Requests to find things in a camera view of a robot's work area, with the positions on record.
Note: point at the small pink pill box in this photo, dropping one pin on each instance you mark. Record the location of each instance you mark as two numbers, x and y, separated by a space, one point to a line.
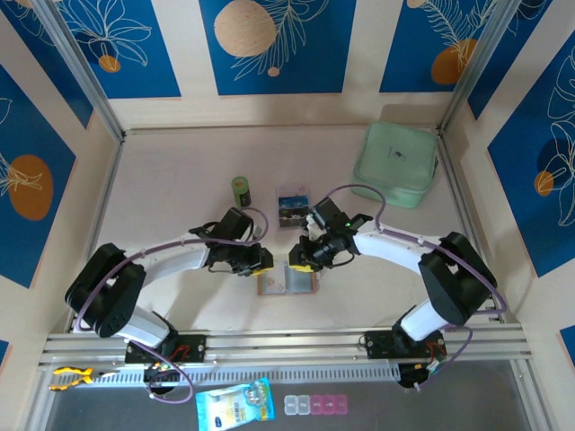
342 404
317 404
330 404

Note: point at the blue white snack packet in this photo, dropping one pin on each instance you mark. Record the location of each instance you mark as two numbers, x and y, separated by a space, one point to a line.
233 406

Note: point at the aluminium table side rail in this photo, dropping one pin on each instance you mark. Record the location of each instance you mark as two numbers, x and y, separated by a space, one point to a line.
454 179
102 202

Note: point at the clear acrylic card stand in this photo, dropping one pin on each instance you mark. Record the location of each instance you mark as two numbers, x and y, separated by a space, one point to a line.
292 189

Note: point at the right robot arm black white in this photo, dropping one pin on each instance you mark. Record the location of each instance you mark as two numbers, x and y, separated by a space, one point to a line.
391 251

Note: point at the yellow black pliers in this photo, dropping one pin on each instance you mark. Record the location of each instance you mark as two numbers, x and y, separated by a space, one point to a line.
72 375

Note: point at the aluminium mounting rail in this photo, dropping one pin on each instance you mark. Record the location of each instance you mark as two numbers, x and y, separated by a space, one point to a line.
287 345

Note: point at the aluminium frame post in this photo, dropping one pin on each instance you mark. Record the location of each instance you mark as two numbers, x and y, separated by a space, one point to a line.
477 67
82 67

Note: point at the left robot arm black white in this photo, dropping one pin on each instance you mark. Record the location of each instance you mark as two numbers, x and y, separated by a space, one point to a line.
112 305

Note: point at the green cylindrical can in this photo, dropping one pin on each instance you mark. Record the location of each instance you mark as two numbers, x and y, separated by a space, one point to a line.
241 192

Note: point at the white pink card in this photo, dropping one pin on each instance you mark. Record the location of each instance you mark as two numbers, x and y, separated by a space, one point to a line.
271 284

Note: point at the small clear white pill box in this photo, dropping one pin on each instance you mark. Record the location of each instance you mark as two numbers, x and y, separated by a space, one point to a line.
290 405
304 405

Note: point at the mint green zip pouch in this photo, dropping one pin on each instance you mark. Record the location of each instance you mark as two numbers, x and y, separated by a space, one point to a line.
395 152

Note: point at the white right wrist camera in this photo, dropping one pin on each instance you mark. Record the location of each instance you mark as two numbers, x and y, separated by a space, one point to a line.
314 229

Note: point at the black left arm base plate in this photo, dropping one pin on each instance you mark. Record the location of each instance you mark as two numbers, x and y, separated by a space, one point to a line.
195 348

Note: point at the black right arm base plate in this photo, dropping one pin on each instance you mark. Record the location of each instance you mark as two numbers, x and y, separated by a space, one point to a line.
377 345

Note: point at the blue card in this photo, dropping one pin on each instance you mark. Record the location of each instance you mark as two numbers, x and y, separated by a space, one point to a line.
294 203

